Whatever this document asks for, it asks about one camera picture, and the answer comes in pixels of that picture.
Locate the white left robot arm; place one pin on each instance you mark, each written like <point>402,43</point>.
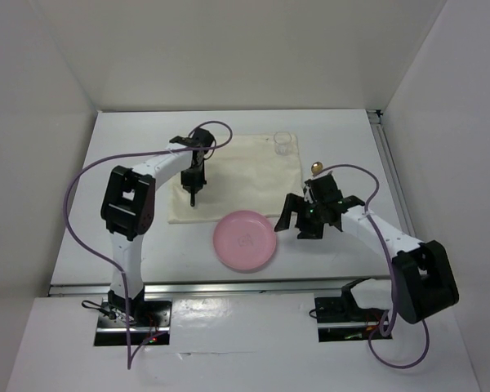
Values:
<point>129,205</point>

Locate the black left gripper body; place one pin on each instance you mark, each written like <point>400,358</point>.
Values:
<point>193,177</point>

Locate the aluminium frame rail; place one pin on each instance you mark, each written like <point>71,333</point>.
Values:
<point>212,287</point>
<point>375,118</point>

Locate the gold spoon green handle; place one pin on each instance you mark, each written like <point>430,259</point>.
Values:
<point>316,168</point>

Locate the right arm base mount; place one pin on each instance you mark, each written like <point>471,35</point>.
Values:
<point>340,319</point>

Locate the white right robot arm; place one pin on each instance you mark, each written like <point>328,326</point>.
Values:
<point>423,283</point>

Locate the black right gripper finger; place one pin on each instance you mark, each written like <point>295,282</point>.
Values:
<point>333,219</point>
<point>293,204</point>

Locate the cream cloth placemat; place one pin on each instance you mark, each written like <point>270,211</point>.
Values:
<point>247,174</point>

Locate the pink round plate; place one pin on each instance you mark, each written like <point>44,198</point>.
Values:
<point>244,241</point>

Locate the aluminium right frame rail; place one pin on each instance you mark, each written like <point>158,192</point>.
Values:
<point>375,118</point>

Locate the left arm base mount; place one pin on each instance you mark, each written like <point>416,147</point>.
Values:
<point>153,323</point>

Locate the clear plastic cup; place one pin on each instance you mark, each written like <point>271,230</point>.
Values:
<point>282,143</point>

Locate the aluminium front frame rail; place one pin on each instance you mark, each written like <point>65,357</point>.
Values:
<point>212,287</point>

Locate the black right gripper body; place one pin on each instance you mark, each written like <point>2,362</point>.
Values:
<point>309,218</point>

